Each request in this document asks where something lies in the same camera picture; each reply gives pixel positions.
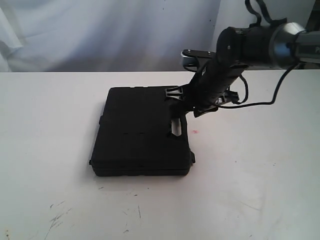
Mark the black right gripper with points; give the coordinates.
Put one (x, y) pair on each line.
(200, 95)

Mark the black plastic tool case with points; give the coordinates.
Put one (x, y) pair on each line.
(140, 135)

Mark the right robot arm silver black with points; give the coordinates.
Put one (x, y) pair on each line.
(284, 46)

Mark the white backdrop curtain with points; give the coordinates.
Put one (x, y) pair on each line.
(111, 35)

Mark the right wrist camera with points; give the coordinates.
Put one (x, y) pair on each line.
(195, 58)

